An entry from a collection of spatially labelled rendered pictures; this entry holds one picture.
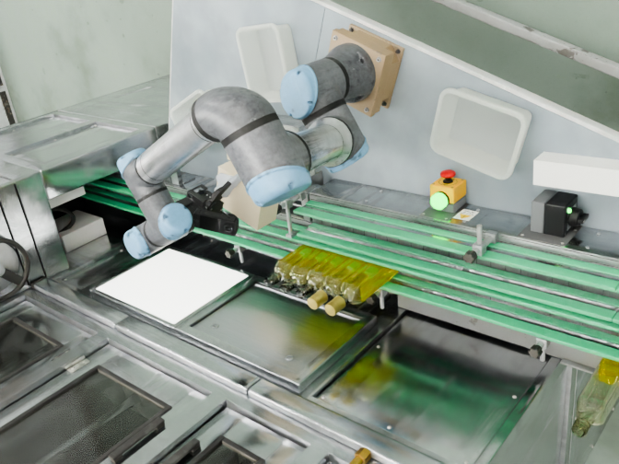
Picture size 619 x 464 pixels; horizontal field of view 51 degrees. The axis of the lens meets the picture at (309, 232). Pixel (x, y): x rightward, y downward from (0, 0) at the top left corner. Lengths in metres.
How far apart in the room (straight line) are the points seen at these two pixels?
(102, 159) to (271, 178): 1.38
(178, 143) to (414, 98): 0.70
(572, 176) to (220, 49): 1.17
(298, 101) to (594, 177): 0.68
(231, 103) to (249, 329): 0.83
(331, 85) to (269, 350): 0.70
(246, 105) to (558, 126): 0.76
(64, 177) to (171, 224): 0.99
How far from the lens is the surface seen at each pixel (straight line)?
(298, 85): 1.55
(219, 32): 2.17
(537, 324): 1.64
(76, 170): 2.42
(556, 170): 1.58
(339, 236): 1.85
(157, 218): 1.49
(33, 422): 1.84
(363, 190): 1.90
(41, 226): 2.39
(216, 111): 1.19
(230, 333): 1.84
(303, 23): 1.92
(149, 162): 1.42
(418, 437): 1.51
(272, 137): 1.17
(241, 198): 1.74
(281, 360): 1.70
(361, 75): 1.66
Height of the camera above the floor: 2.19
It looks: 41 degrees down
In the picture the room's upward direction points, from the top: 123 degrees counter-clockwise
